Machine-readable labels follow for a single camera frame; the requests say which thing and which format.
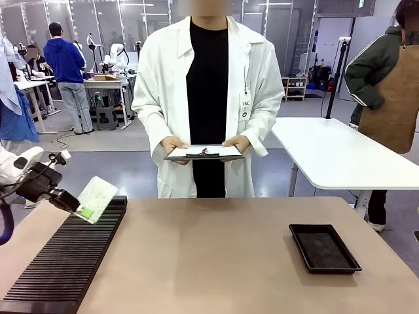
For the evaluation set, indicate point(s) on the person's left forearm white sleeve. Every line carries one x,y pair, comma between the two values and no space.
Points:
265,131

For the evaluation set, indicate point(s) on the black slotted PCB rack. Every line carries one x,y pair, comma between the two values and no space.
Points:
65,255

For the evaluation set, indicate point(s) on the black step stool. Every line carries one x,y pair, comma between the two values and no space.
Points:
106,117

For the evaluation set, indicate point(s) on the black tripod pole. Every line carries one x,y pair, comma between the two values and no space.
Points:
337,75

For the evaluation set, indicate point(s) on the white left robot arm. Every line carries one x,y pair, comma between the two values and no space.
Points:
8,163

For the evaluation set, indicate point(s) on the person's left hand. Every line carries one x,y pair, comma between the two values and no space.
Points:
237,142

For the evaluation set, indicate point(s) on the wooden low shelf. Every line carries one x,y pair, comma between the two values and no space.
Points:
294,88

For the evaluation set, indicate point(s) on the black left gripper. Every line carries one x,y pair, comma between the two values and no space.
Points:
39,183

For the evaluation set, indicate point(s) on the grey clipboard with paper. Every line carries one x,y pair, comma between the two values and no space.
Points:
209,150

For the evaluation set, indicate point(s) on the white name badge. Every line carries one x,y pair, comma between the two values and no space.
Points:
245,108

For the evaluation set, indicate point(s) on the grey background workbench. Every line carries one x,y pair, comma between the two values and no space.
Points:
104,83

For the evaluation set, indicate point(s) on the person in white lab coat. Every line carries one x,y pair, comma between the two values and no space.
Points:
163,81

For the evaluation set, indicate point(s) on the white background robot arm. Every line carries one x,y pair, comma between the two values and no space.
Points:
116,54

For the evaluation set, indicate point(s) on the seated person in dark top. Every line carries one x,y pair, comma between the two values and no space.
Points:
37,62

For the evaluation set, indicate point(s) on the person in light blue shirt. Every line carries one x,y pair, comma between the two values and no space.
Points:
14,114

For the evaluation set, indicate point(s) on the person in brown apron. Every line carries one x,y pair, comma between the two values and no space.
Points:
393,98

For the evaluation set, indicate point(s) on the person in blue hoodie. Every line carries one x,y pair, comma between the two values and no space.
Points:
63,62

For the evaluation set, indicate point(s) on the white rounded table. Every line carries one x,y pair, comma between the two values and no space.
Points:
327,150

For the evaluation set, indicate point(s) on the white background desk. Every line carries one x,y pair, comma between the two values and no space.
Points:
29,84

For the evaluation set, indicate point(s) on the black plastic tray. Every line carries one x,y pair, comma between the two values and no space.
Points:
294,230

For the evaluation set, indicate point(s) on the person's right hand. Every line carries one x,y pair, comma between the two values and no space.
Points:
171,145

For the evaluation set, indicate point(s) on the person's right forearm white sleeve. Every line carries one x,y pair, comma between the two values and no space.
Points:
147,131

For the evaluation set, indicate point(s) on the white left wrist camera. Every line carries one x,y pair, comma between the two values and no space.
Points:
63,157

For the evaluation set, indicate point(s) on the green printed circuit board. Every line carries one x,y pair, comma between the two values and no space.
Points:
99,193

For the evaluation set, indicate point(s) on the cardboard box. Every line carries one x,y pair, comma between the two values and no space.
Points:
105,77

